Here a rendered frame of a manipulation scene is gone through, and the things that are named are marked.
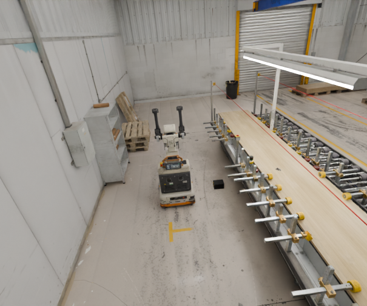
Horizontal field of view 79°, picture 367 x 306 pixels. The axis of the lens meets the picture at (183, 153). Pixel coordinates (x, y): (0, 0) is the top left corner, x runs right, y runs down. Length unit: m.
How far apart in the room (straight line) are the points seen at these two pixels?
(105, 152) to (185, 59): 6.84
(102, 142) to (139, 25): 6.73
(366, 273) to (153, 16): 9.86
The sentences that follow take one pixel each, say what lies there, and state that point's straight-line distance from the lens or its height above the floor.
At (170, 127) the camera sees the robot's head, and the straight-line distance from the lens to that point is 3.82.
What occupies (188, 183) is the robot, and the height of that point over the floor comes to 0.45.
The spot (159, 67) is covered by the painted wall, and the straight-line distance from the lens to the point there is 10.44.
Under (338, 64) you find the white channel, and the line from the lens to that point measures 2.22.
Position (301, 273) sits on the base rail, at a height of 0.70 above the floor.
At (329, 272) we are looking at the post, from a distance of 2.15.
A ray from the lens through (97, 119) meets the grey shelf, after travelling 4.40.
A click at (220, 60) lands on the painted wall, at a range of 10.74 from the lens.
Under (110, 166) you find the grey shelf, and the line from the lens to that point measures 4.80.
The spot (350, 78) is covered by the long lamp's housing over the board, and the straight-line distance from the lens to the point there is 2.09.
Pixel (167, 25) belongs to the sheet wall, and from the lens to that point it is 10.40.
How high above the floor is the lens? 2.77
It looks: 29 degrees down
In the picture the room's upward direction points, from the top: 5 degrees counter-clockwise
